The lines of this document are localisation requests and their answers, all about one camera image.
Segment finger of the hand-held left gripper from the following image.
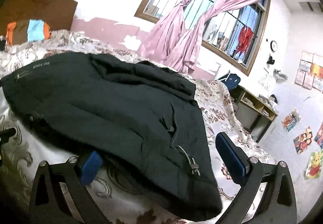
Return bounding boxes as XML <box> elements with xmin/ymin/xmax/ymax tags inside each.
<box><xmin>0</xmin><ymin>127</ymin><xmax>16</xmax><ymax>140</ymax></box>

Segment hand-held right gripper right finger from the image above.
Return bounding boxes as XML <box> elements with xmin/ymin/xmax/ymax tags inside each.
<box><xmin>215</xmin><ymin>132</ymin><xmax>298</xmax><ymax>224</ymax></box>

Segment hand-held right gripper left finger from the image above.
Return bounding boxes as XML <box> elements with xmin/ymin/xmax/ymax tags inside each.
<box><xmin>29</xmin><ymin>151</ymin><xmax>111</xmax><ymax>224</ymax></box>

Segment black padded jacket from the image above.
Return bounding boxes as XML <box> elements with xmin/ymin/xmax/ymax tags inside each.
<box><xmin>0</xmin><ymin>52</ymin><xmax>223</xmax><ymax>222</ymax></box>

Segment floral satin bedspread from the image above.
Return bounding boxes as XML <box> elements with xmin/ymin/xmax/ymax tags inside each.
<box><xmin>0</xmin><ymin>29</ymin><xmax>278</xmax><ymax>224</ymax></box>

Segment wooden desk with cubbies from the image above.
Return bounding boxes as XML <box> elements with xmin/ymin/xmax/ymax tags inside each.
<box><xmin>231</xmin><ymin>85</ymin><xmax>278</xmax><ymax>142</ymax></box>

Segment dark blue backpack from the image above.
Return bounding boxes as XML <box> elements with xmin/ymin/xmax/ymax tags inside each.
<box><xmin>217</xmin><ymin>73</ymin><xmax>241</xmax><ymax>88</ymax></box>

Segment wooden framed barred window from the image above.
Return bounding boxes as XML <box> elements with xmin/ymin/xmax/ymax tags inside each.
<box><xmin>134</xmin><ymin>0</ymin><xmax>272</xmax><ymax>77</ymax></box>

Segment orange brown blue pillow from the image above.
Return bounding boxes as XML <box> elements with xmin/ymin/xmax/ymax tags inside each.
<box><xmin>5</xmin><ymin>19</ymin><xmax>51</xmax><ymax>45</ymax></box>

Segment pink curtain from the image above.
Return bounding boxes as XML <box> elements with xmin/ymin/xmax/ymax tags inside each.
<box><xmin>165</xmin><ymin>0</ymin><xmax>275</xmax><ymax>74</ymax></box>
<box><xmin>138</xmin><ymin>0</ymin><xmax>231</xmax><ymax>63</ymax></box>

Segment red hanging garment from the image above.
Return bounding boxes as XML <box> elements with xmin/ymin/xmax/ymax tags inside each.
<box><xmin>236</xmin><ymin>26</ymin><xmax>254</xmax><ymax>58</ymax></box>

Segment wooden headboard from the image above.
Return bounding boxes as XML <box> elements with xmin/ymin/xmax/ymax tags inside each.
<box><xmin>0</xmin><ymin>0</ymin><xmax>78</xmax><ymax>38</ymax></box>

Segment ceiling vent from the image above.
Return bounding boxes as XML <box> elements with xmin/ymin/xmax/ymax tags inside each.
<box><xmin>299</xmin><ymin>0</ymin><xmax>323</xmax><ymax>12</ymax></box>

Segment cartoon wall poster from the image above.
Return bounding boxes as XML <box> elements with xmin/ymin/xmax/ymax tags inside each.
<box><xmin>282</xmin><ymin>108</ymin><xmax>301</xmax><ymax>132</ymax></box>

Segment family picture wall poster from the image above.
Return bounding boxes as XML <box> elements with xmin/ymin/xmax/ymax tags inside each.
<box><xmin>293</xmin><ymin>126</ymin><xmax>315</xmax><ymax>155</ymax></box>

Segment yellow bear wall poster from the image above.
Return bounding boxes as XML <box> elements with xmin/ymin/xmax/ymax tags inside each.
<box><xmin>304</xmin><ymin>149</ymin><xmax>323</xmax><ymax>180</ymax></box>

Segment white wall papers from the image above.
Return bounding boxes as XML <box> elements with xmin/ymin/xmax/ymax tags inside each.
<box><xmin>259</xmin><ymin>67</ymin><xmax>274</xmax><ymax>88</ymax></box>

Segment small wall shelf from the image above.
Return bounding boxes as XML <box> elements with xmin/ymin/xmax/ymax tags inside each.
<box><xmin>274</xmin><ymin>69</ymin><xmax>288</xmax><ymax>80</ymax></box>

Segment group of wall certificates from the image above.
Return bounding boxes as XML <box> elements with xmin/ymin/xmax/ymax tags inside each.
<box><xmin>294</xmin><ymin>51</ymin><xmax>323</xmax><ymax>92</ymax></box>

